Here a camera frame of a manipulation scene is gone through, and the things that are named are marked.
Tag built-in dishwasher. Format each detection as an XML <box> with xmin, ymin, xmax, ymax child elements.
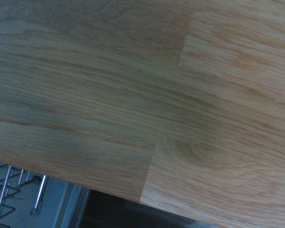
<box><xmin>0</xmin><ymin>158</ymin><xmax>92</xmax><ymax>228</ymax></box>

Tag wire dishwasher rack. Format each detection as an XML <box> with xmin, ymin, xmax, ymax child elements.
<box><xmin>0</xmin><ymin>160</ymin><xmax>49</xmax><ymax>228</ymax></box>

